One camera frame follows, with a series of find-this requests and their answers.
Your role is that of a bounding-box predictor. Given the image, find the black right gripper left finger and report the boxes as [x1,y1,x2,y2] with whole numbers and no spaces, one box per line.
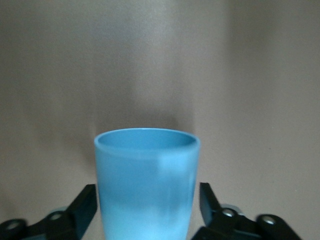
[0,183,98,240]

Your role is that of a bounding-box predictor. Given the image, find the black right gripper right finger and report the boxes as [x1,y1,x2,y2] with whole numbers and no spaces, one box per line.
[192,182,304,240]

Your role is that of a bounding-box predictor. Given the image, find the light blue plastic cup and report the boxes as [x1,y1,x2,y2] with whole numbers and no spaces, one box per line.
[93,127,202,240]

